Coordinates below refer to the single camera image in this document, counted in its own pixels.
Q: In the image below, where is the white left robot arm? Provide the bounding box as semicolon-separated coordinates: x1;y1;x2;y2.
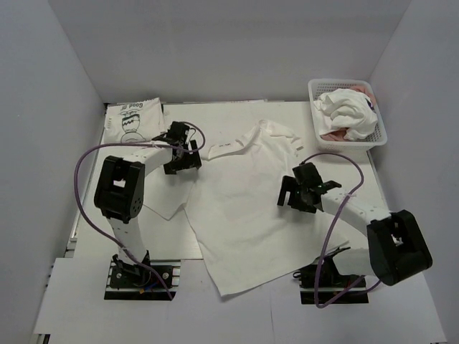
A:
94;140;202;286

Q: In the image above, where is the white perforated plastic basket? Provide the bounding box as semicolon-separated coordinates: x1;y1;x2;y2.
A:
308;79;387;153

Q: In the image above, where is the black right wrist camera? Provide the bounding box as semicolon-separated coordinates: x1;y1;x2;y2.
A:
293;163;342;196

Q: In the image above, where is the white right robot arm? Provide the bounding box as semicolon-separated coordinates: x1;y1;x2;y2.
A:
278;176;433;286

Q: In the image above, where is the white t-shirt with red-black print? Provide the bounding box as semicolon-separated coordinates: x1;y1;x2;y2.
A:
144;120;346;297

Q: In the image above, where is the folded white cartoon t-shirt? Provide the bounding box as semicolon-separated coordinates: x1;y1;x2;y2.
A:
103;97;166;143

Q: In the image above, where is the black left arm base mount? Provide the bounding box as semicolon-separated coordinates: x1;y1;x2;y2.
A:
104;254;181;301

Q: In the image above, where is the crumpled white t-shirt in basket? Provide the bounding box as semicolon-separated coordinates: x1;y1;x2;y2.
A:
312;88;379;141

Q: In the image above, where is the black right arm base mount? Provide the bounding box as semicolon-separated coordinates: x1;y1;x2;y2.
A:
293;257;369;305

